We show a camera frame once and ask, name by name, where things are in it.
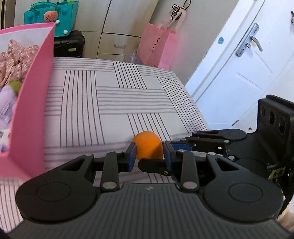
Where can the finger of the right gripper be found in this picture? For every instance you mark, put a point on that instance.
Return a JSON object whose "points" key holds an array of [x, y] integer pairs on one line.
{"points": [[203, 141], [156, 166]]}

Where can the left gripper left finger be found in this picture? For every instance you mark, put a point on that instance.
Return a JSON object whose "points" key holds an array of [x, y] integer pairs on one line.
{"points": [[114, 163]]}

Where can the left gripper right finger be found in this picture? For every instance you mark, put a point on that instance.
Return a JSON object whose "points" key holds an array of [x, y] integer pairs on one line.
{"points": [[181, 164]]}

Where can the orange beauty sponge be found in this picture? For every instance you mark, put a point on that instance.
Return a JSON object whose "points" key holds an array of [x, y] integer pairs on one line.
{"points": [[149, 146]]}

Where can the purple plush toy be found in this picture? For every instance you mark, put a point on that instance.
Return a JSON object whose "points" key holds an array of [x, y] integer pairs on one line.
{"points": [[8, 101]]}

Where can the green beauty sponge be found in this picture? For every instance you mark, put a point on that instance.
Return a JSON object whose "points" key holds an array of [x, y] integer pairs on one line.
{"points": [[16, 86]]}

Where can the pink floral scrunchie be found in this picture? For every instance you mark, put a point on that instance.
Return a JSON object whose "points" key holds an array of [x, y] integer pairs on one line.
{"points": [[16, 61]]}

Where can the pink storage box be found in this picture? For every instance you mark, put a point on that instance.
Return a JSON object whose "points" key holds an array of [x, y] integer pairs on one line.
{"points": [[24, 157]]}

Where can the white door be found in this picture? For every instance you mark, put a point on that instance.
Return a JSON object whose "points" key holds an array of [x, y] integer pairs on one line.
{"points": [[226, 88]]}

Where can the pink paper gift bag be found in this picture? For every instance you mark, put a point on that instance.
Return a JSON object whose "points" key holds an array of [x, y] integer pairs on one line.
{"points": [[157, 46]]}

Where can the black suitcase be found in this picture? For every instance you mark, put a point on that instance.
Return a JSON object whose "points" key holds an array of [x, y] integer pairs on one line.
{"points": [[71, 45]]}

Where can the grey wardrobe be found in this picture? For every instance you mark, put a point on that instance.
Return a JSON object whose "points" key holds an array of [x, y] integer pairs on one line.
{"points": [[112, 29]]}

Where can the teal felt tote bag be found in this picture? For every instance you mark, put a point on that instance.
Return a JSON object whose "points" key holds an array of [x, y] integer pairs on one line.
{"points": [[63, 14]]}

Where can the silver door handle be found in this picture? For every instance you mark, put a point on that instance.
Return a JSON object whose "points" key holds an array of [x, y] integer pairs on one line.
{"points": [[250, 37]]}

